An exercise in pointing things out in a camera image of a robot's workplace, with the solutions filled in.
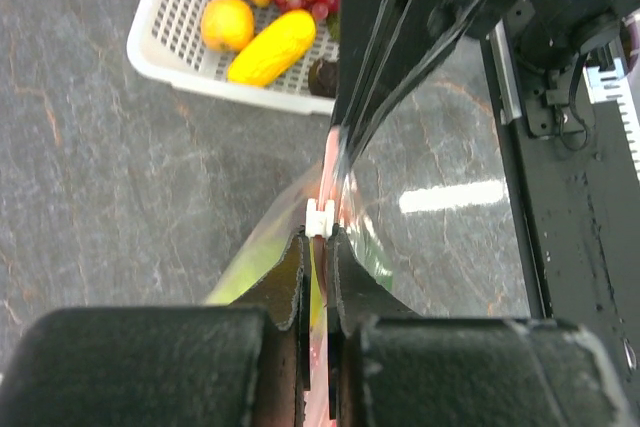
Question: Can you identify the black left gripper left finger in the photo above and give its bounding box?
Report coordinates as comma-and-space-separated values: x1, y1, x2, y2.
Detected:
1, 234, 311, 426

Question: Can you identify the dark purple mangosteen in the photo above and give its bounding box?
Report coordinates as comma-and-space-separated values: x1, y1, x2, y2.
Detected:
307, 58, 339, 99

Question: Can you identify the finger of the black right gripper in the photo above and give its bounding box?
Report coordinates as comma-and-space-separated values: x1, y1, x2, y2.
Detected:
331, 0, 511, 160

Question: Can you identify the yellow corn cob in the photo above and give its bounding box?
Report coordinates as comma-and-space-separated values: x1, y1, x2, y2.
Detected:
227, 9, 317, 87

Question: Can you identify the clear pink-dotted zip bag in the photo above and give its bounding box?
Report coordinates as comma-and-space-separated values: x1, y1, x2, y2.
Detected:
205, 126, 393, 426

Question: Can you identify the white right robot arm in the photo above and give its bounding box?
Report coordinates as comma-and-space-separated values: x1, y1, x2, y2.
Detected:
332, 0, 639, 416

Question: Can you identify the yellow lemon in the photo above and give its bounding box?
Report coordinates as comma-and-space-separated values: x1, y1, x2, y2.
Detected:
200, 0, 254, 52

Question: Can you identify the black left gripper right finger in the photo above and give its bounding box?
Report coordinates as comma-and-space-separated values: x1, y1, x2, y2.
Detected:
326, 227, 635, 426

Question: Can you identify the white plastic basket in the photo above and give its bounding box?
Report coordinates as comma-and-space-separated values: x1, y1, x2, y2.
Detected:
126, 0, 341, 116

